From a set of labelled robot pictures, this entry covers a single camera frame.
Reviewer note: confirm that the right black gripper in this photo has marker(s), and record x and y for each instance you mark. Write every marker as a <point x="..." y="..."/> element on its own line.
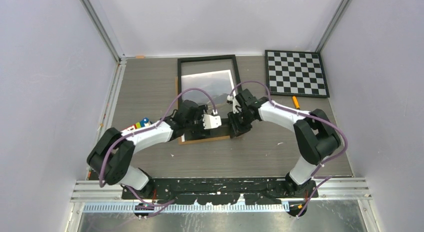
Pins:
<point x="236" y="128"/>

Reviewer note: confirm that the aluminium rail frame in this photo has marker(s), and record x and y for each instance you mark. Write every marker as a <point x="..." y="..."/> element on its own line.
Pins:
<point x="239" y="204"/>

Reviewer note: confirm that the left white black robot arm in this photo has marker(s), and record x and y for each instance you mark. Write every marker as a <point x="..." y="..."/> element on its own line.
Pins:
<point x="112" y="154"/>

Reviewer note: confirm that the orange handled screwdriver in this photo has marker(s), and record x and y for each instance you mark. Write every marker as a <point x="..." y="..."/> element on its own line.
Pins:
<point x="296" y="102"/>

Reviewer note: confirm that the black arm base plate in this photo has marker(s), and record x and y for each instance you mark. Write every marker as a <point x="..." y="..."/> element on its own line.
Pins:
<point x="221" y="191"/>

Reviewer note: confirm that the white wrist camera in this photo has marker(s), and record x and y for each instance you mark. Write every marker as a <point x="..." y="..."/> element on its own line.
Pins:
<point x="211" y="121"/>
<point x="236" y="108"/>

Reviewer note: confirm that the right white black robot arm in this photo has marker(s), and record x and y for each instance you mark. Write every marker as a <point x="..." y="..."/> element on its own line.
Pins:
<point x="316" y="139"/>

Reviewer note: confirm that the black white checkerboard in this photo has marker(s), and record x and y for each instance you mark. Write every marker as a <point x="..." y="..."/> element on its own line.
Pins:
<point x="295" y="73"/>

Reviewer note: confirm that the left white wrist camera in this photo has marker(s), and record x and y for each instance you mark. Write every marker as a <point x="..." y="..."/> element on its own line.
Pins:
<point x="211" y="121"/>

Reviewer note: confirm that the black wooden picture frame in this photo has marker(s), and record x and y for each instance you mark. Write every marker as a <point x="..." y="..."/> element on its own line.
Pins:
<point x="193" y="65"/>

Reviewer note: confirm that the brown frame backing board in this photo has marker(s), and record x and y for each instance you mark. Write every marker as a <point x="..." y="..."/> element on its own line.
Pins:
<point x="182" y="141"/>

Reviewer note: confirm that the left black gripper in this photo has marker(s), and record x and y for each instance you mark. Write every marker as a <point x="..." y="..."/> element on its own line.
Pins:
<point x="201" y="128"/>

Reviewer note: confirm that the colourful toy block truck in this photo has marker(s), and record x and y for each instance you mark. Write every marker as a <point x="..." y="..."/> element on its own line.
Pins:
<point x="141" y="124"/>

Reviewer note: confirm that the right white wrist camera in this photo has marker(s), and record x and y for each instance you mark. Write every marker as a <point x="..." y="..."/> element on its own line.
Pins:
<point x="236" y="108"/>

